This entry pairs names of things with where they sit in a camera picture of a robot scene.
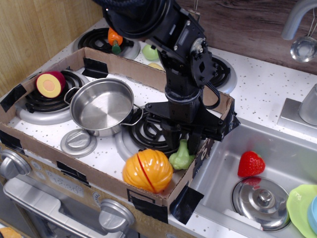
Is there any back right stove burner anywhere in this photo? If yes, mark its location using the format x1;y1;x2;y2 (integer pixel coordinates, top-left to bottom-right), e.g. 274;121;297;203
212;55;237;94

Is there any hanging steel ladle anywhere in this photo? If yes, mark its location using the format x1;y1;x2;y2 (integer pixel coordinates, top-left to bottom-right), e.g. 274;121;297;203
290;8;317;63

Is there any yellow toy potato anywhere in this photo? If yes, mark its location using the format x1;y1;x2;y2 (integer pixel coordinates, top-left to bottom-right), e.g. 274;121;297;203
148;62;165;71

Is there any grey sink faucet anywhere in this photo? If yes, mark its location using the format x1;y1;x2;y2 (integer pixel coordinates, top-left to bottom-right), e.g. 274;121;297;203
281;0;317;40

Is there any front right stove burner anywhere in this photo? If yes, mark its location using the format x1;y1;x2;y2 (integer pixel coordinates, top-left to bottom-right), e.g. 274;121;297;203
115;108;188;161

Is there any silver oven knob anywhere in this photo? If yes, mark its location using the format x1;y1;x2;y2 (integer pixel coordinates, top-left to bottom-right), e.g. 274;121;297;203
0;149;32;179
99;199;135;233

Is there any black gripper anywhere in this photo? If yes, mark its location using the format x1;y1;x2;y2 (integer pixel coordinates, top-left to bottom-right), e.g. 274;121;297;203
145;89;225;155

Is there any silver oven door handle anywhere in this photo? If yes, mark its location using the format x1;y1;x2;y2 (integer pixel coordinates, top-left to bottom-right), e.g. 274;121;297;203
3;178;126;238

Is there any grey faucet handle base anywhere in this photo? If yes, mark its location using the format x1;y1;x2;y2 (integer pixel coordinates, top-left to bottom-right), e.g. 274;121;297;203
277;84;317;137

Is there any stainless steel pot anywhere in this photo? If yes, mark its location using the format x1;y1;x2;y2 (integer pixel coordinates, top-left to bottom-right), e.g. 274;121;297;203
64;78;144;137

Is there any light green plastic plate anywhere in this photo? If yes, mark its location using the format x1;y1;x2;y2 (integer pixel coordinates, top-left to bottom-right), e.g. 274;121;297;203
286;184;317;238

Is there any orange toy pumpkin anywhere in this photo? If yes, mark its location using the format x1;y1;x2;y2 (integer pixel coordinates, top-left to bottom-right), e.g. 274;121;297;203
122;149;174;194

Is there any stainless steel sink basin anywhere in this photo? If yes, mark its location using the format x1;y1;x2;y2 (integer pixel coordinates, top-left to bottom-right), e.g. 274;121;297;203
190;120;317;238

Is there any orange toy carrot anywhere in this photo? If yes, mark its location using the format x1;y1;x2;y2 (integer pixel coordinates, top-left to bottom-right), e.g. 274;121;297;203
107;28;123;55

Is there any red toy strawberry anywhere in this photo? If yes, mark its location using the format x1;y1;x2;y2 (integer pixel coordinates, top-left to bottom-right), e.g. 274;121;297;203
237;151;266;177

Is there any halved red toy fruit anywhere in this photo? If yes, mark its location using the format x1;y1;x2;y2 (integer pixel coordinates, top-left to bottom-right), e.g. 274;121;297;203
35;71;66;98

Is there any blue plastic bowl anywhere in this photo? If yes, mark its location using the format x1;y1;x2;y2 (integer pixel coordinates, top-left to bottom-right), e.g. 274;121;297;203
307;196;317;234

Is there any hanging metal grater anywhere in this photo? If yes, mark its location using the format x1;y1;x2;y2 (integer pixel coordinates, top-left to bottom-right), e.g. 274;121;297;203
188;0;201;22

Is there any steel pot lid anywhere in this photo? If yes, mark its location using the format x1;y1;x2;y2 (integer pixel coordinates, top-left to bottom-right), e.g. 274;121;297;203
232;177;290;232

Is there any green toy apple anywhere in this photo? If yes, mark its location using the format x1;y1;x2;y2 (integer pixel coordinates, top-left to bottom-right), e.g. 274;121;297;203
142;45;159;60

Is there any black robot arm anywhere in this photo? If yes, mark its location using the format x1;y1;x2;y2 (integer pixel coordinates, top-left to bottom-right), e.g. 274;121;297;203
98;0;224;154

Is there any stove burner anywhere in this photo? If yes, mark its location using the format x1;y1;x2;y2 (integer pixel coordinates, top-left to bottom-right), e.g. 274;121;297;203
15;69;89;125
72;27;141;60
212;55;237;94
115;108;188;161

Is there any front left stove burner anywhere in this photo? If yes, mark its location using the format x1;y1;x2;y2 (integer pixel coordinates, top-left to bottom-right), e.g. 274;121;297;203
15;69;89;125

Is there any right silver oven knob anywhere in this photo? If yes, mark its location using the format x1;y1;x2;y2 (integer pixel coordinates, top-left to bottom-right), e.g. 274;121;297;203
99;199;135;233

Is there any left silver oven knob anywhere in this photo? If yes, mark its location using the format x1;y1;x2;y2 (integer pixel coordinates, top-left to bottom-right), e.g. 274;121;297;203
0;149;32;179

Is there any back left stove burner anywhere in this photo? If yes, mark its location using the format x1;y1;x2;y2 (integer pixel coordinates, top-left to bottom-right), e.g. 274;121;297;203
72;27;141;60

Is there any brown cardboard fence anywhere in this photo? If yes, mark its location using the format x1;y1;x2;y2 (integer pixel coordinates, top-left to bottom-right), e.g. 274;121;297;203
0;46;241;226

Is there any silver front stove knob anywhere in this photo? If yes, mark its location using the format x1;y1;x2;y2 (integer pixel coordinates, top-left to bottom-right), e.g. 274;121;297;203
60;129;97;158

